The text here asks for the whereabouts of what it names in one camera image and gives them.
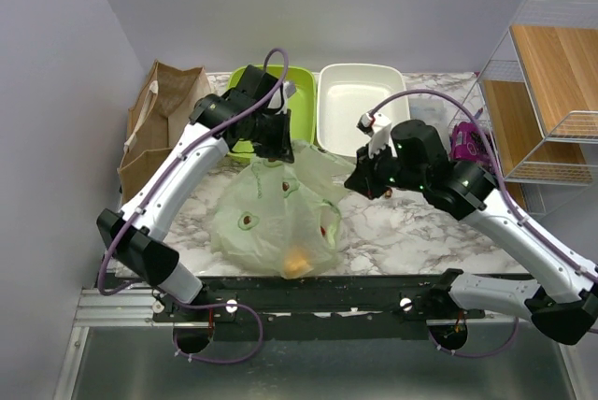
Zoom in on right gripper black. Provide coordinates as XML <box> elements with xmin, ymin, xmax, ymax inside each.
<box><xmin>344</xmin><ymin>138</ymin><xmax>427</xmax><ymax>200</ymax></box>

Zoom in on green avocado print plastic bag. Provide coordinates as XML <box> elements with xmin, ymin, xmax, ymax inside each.
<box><xmin>210</xmin><ymin>140</ymin><xmax>355</xmax><ymax>277</ymax></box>

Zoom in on yellow toy bell pepper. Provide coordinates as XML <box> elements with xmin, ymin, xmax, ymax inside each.
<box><xmin>281</xmin><ymin>247</ymin><xmax>313</xmax><ymax>279</ymax></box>

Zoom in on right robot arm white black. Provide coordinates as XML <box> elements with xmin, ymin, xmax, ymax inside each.
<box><xmin>344</xmin><ymin>114</ymin><xmax>597</xmax><ymax>345</ymax></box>

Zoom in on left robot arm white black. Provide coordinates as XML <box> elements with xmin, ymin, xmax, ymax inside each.
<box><xmin>96</xmin><ymin>65</ymin><xmax>294</xmax><ymax>321</ymax></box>

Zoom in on brown jute tote bag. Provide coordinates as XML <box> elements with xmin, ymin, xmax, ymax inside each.
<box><xmin>118</xmin><ymin>61</ymin><xmax>212</xmax><ymax>203</ymax></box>

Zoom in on green plastic tray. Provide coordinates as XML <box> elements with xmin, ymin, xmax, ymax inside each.
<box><xmin>227</xmin><ymin>64</ymin><xmax>317</xmax><ymax>163</ymax></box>

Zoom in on white plastic tray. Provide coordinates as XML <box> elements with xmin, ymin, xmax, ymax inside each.
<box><xmin>316</xmin><ymin>64</ymin><xmax>406</xmax><ymax>162</ymax></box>

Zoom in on purple snack packet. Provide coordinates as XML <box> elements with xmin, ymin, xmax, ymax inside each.
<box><xmin>449</xmin><ymin>121</ymin><xmax>495</xmax><ymax>174</ymax></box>

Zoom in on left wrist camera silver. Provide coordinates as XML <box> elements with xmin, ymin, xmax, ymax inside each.
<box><xmin>268</xmin><ymin>80</ymin><xmax>296</xmax><ymax>114</ymax></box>

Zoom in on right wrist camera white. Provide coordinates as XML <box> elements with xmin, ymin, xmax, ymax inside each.
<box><xmin>357</xmin><ymin>112</ymin><xmax>392</xmax><ymax>159</ymax></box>

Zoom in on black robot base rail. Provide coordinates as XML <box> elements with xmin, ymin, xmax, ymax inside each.
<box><xmin>151</xmin><ymin>275</ymin><xmax>485</xmax><ymax>341</ymax></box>

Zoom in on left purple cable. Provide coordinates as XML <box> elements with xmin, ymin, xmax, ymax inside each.
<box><xmin>98</xmin><ymin>47</ymin><xmax>290</xmax><ymax>297</ymax></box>

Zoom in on purple cable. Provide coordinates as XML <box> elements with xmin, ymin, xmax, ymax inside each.
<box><xmin>98</xmin><ymin>47</ymin><xmax>290</xmax><ymax>297</ymax></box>
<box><xmin>358</xmin><ymin>89</ymin><xmax>598</xmax><ymax>359</ymax></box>

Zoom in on white wire shelf rack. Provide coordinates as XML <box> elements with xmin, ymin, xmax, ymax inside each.
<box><xmin>463</xmin><ymin>0</ymin><xmax>597</xmax><ymax>219</ymax></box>

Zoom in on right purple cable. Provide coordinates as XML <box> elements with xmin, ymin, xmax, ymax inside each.
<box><xmin>358</xmin><ymin>89</ymin><xmax>598</xmax><ymax>359</ymax></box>

